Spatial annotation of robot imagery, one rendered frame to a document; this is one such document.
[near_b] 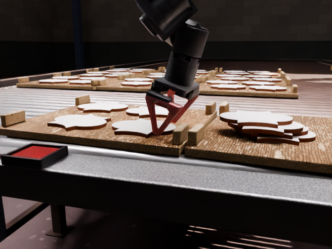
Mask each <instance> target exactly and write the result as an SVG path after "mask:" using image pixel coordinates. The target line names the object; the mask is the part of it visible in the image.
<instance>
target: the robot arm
mask: <svg viewBox="0 0 332 249"><path fill-rule="evenodd" d="M134 1H135V2H136V3H137V6H138V8H139V9H140V11H141V12H142V13H143V14H142V15H141V17H140V18H139V20H140V21H141V23H142V24H143V25H144V26H145V27H146V29H147V30H148V31H149V32H150V33H151V34H152V35H153V36H158V37H159V39H161V40H162V41H166V42H167V43H168V44H170V45H171V46H172V50H174V51H171V54H170V57H169V61H168V65H167V68H166V73H165V76H163V77H160V78H157V79H154V82H152V86H151V89H150V90H148V91H147V92H146V96H145V100H146V104H147V108H148V112H149V115H150V120H151V126H152V132H153V134H155V135H157V136H160V135H161V134H162V133H163V131H164V130H165V129H166V128H167V126H168V125H169V124H170V123H171V122H172V123H174V124H175V123H176V122H177V121H178V120H179V119H180V118H181V116H182V115H183V114H184V113H185V112H186V111H187V109H188V108H189V107H190V106H191V105H192V104H193V102H194V101H195V100H196V99H197V98H198V96H199V93H200V92H199V88H200V87H199V85H200V84H199V83H197V82H194V80H195V76H196V73H197V70H198V66H199V63H200V60H201V59H200V58H201V57H202V53H203V50H204V47H205V44H206V41H207V38H208V34H209V31H207V29H205V28H203V27H201V26H200V23H199V22H196V21H193V20H190V19H189V18H190V17H192V16H193V15H194V14H195V13H196V12H197V11H198V9H197V8H196V6H195V5H194V4H193V2H192V1H191V0H134ZM166 92H167V96H166V95H163V94H164V93H166ZM174 95H177V96H179V97H182V98H185V99H187V100H188V101H187V103H186V104H185V105H184V106H183V105H180V104H177V103H174ZM155 105H158V106H160V107H163V108H166V109H167V110H168V113H169V115H168V116H167V118H166V119H165V121H164V122H163V123H162V125H161V126H160V127H159V128H158V127H157V119H156V110H155Z"/></svg>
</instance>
